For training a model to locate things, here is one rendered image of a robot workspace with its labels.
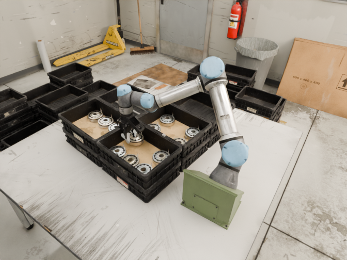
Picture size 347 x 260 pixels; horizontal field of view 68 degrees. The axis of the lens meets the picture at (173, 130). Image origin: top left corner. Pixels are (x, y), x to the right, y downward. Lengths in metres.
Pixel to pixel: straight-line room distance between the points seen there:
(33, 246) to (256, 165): 1.72
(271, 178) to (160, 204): 0.70
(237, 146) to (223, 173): 0.20
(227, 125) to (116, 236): 0.76
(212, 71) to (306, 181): 1.85
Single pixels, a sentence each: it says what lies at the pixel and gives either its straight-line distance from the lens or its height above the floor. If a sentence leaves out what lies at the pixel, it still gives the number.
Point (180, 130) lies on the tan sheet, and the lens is 1.71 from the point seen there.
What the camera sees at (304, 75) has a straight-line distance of 3.97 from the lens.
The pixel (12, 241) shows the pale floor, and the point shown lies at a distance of 2.42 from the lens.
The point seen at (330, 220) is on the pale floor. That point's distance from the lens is 2.62.
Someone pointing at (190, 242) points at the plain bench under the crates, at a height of 0.70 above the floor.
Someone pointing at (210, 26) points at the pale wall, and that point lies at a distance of 4.45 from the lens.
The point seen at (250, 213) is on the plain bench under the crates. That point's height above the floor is 0.70.
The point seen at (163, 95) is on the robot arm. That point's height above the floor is 1.16.
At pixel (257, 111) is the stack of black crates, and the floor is 0.51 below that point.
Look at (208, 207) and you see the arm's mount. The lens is 1.34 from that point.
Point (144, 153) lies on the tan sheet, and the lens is 1.53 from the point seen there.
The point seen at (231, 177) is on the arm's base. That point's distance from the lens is 1.33.
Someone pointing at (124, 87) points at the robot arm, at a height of 1.23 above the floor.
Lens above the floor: 1.88
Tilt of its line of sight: 38 degrees down
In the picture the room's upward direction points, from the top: 2 degrees clockwise
